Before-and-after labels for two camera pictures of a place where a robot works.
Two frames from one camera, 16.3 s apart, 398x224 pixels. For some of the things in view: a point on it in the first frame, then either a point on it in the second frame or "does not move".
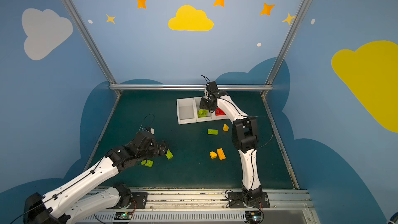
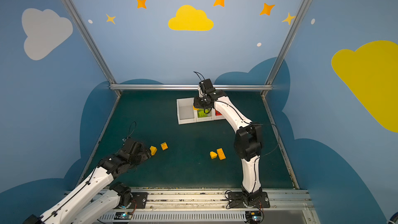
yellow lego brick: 221,153 does not move
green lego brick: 213,131 → 201,112
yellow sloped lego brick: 213,154 does not move
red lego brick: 219,112 does not move
